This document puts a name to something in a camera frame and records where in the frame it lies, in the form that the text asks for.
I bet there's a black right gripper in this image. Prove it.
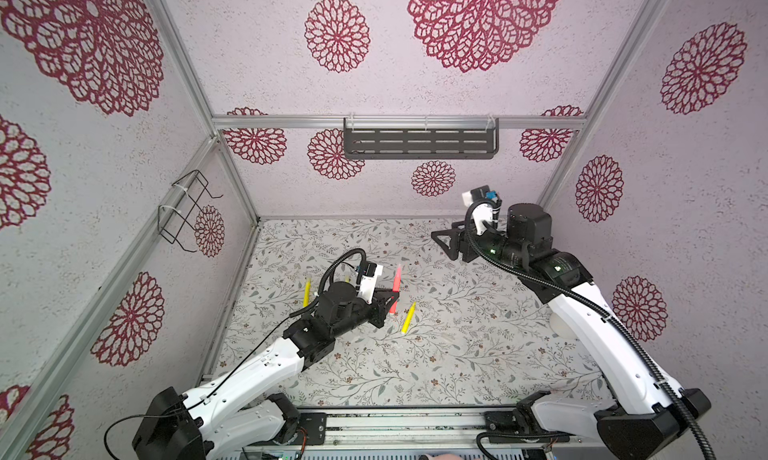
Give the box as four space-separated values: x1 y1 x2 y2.
433 218 528 274

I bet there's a pink highlighter pen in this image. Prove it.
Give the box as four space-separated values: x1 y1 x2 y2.
389 265 402 314

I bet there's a yellow highlighter pen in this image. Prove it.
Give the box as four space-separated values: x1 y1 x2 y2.
302 279 311 307

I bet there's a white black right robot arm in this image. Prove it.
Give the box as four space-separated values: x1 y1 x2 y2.
444 196 716 459

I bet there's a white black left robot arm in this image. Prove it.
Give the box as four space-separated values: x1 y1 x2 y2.
132 282 399 459

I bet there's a yellow highlighter right of pile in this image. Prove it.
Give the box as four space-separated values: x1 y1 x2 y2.
401 303 416 335

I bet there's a black corrugated right cable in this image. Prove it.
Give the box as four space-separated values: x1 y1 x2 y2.
463 200 718 460

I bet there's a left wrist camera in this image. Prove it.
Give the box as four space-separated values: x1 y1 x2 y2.
358 261 383 304

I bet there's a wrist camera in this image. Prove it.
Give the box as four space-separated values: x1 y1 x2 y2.
462 185 501 235
358 261 383 304

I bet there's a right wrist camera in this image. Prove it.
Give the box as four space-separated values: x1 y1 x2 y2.
462 185 501 235

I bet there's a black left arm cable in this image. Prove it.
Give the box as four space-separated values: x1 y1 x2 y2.
103 247 368 460

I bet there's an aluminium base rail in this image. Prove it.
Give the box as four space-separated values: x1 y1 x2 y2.
236 405 611 459

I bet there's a dark grey wall shelf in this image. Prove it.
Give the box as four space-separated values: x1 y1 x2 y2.
342 118 500 160

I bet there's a black wire wall basket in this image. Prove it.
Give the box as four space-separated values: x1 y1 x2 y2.
156 169 225 257

